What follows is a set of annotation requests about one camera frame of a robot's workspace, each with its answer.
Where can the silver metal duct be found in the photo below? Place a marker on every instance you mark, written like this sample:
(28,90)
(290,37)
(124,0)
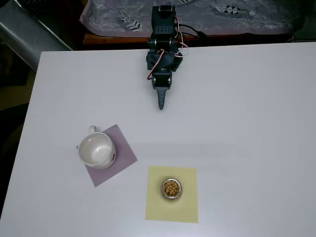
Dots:
(27,37)

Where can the grey patterned cloth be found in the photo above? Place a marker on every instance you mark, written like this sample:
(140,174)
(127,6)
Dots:
(222,19)

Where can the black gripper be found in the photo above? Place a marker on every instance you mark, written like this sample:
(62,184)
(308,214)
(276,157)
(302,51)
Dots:
(161,82)

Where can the brown wooden board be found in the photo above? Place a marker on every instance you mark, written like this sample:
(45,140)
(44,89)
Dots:
(118,39)

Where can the purple paper square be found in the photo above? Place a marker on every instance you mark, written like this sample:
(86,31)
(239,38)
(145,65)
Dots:
(124,154)

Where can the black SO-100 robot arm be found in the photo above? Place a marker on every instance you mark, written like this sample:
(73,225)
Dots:
(161,32)

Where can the small jar of chickpeas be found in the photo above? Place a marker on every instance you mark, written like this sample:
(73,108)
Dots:
(171,188)

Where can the white ceramic mug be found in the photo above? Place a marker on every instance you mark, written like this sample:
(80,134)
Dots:
(97,150)

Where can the yellow paper sheet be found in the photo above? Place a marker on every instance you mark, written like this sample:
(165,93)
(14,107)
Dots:
(172,212)

